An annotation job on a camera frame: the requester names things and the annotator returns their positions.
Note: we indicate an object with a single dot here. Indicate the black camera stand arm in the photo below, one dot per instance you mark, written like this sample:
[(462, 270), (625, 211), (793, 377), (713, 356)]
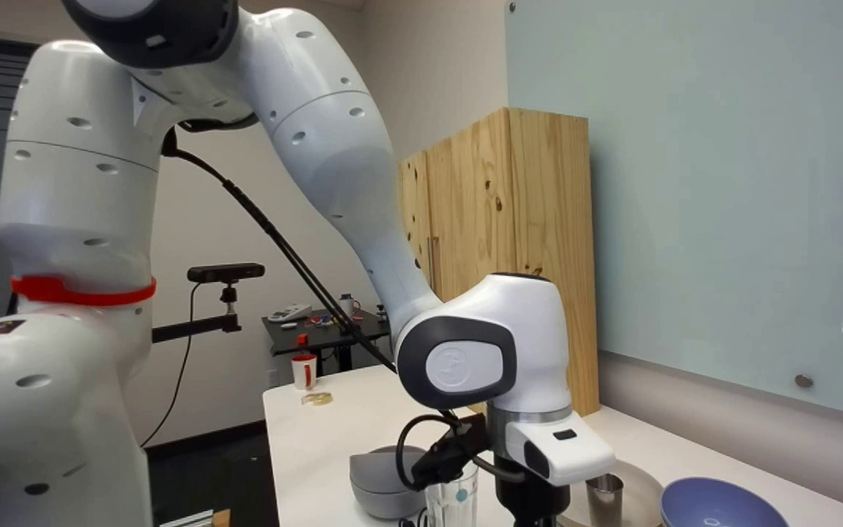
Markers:
[(190, 327)]

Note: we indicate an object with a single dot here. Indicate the whiteboard mounting screw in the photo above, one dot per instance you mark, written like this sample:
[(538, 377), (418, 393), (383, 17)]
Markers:
[(803, 381)]

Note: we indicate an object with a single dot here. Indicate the small tape roll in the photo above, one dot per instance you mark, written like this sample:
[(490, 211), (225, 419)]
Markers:
[(317, 400)]

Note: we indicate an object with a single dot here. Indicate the black side table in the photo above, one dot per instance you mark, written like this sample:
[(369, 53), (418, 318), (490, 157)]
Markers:
[(292, 337)]

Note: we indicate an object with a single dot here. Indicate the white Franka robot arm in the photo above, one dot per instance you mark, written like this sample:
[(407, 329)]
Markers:
[(71, 245)]

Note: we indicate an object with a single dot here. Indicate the small metal cup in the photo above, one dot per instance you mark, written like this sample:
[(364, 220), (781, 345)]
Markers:
[(604, 500)]

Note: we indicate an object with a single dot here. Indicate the frosted glass whiteboard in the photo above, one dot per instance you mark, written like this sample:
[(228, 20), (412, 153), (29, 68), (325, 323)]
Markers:
[(715, 195)]

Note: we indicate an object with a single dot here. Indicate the beige plate holding metal cup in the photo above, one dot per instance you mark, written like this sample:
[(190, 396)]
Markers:
[(642, 494)]

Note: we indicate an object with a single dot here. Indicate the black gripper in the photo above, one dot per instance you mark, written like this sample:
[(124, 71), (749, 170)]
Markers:
[(531, 504)]

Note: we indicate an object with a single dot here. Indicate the gray bowl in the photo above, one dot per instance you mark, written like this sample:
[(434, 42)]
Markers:
[(379, 485)]

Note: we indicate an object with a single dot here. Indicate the black camera bar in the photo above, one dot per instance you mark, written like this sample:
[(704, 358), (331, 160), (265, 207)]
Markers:
[(225, 273)]

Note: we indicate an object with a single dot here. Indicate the light wooden cabinet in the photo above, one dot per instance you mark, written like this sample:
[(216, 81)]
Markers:
[(538, 195)]

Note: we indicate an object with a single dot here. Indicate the blue bowl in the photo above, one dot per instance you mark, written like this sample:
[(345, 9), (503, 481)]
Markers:
[(718, 504)]

